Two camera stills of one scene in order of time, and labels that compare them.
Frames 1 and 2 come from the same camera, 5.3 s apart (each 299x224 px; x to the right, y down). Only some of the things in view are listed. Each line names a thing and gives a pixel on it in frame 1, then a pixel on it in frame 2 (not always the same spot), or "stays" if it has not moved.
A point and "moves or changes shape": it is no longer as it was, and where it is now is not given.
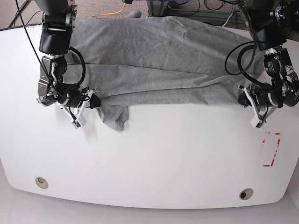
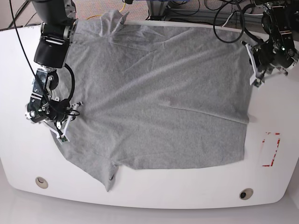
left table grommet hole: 42,182 stays
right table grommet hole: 245,193 stays
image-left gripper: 74,103 -> 60,114
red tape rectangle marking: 279,141 stays
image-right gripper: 256,96 -> 267,55
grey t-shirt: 140,60 moves or changes shape
